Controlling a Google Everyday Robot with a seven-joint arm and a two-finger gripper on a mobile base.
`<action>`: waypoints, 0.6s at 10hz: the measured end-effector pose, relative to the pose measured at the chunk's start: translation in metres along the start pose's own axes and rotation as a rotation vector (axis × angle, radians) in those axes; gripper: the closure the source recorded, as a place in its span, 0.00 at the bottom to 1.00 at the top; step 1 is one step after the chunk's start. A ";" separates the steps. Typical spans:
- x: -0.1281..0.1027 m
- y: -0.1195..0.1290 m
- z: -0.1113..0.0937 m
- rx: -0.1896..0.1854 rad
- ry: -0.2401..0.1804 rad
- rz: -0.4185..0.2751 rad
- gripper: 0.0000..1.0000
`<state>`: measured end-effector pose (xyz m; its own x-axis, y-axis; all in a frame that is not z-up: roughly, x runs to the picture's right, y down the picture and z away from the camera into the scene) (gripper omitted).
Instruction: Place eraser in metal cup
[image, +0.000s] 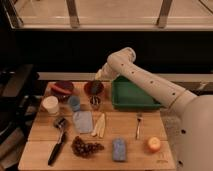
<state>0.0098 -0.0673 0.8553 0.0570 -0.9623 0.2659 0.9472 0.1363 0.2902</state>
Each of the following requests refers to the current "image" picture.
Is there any green plastic tray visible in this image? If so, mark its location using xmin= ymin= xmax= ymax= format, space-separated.
xmin=111 ymin=76 xmax=162 ymax=110

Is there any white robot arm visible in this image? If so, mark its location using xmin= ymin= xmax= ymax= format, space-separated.
xmin=95 ymin=47 xmax=213 ymax=171

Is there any red carrot toy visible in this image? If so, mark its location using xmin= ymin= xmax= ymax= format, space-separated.
xmin=51 ymin=85 xmax=72 ymax=95

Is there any blue plastic cup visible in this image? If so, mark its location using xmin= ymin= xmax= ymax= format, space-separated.
xmin=68 ymin=96 xmax=80 ymax=112

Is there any black handled knife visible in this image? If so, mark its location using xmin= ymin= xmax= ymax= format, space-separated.
xmin=48 ymin=132 xmax=66 ymax=166

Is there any dark red plate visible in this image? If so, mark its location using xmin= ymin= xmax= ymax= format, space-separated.
xmin=84 ymin=80 xmax=104 ymax=96

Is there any silver fork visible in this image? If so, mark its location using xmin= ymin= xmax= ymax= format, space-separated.
xmin=135 ymin=113 xmax=143 ymax=140

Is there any wooden board table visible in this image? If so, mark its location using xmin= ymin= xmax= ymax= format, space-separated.
xmin=18 ymin=82 xmax=176 ymax=171

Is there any white paper cup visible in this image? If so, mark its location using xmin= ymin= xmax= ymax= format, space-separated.
xmin=42 ymin=96 xmax=59 ymax=115

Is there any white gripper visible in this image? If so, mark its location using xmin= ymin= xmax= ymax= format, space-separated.
xmin=95 ymin=63 xmax=118 ymax=81

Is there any dark grape bunch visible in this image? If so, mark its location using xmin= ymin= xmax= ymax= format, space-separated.
xmin=71 ymin=136 xmax=104 ymax=158

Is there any dark red bowl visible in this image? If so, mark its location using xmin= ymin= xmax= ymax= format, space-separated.
xmin=51 ymin=81 xmax=74 ymax=101

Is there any black chair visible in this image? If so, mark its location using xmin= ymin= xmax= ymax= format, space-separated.
xmin=0 ymin=64 xmax=38 ymax=145

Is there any blue folded cloth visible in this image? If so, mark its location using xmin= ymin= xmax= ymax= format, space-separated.
xmin=73 ymin=111 xmax=93 ymax=134

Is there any orange fruit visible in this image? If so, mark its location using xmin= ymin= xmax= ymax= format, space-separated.
xmin=147 ymin=137 xmax=161 ymax=152

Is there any blue sponge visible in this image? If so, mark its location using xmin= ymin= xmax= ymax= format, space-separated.
xmin=112 ymin=138 xmax=126 ymax=162

